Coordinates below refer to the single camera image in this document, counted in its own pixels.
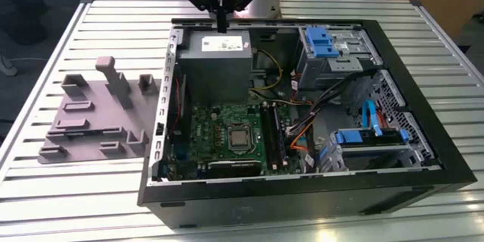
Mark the RAM stick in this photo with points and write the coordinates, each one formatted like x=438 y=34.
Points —
x=92 y=133
x=280 y=137

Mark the grey power supply unit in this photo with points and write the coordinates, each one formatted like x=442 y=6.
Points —
x=215 y=77

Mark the blue plastic bay latch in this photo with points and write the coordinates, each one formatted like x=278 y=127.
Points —
x=322 y=43

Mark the metal disk bay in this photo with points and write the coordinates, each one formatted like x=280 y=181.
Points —
x=374 y=148
x=348 y=63

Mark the green motherboard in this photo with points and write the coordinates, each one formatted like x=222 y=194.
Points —
x=206 y=117

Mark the CPU socket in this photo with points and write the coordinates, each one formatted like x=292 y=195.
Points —
x=238 y=125

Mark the silver CPU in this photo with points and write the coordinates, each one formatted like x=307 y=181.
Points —
x=239 y=137

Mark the grey parts rack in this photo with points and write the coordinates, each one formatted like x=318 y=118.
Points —
x=98 y=111

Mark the blue expansion slot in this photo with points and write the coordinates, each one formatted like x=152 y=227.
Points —
x=183 y=152

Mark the hard disk in blue carrier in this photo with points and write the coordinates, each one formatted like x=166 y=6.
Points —
x=350 y=136

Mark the white stand foot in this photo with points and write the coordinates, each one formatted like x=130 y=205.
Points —
x=7 y=67

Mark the black graphics card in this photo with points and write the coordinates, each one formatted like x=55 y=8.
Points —
x=234 y=168

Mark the black PC case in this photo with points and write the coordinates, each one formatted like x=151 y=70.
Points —
x=264 y=205

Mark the brown base plate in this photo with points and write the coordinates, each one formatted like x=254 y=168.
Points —
x=274 y=17

